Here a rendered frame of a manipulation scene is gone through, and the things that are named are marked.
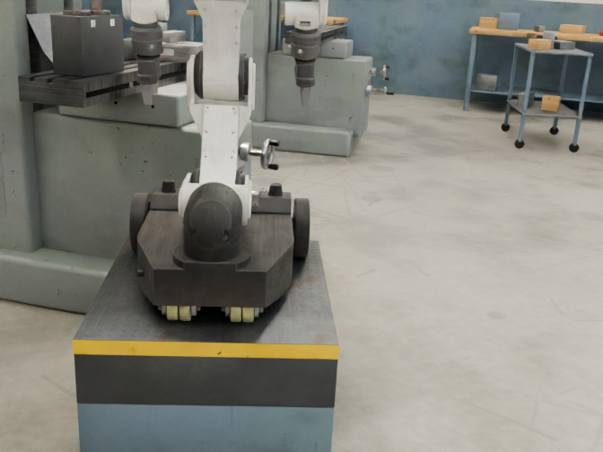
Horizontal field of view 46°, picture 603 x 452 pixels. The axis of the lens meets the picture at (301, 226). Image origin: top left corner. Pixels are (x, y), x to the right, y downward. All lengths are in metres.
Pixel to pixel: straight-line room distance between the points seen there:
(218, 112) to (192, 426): 0.89
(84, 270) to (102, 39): 0.90
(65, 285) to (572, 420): 1.89
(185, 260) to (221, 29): 0.66
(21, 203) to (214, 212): 1.33
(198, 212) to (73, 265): 1.16
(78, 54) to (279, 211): 0.81
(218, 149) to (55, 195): 1.05
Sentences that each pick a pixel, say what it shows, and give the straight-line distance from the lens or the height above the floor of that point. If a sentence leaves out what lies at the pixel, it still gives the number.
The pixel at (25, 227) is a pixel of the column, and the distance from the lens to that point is 3.04.
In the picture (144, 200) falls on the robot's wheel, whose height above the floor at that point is 0.59.
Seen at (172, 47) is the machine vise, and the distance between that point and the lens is 2.92.
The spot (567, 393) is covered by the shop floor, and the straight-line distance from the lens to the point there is 2.67.
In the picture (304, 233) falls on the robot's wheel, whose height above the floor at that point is 0.51.
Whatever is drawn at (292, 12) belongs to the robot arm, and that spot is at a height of 1.20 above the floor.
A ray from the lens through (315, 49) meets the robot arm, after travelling 2.13.
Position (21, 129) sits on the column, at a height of 0.70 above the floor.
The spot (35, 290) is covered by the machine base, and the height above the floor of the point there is 0.08.
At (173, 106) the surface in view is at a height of 0.84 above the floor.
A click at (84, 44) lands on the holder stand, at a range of 2.44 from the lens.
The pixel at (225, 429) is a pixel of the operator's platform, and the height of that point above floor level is 0.14.
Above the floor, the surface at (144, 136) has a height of 0.71.
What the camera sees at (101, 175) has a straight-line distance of 2.86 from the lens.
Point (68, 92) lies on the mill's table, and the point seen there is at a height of 0.92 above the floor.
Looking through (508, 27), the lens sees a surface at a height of 0.91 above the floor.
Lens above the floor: 1.29
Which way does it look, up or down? 19 degrees down
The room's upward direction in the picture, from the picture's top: 3 degrees clockwise
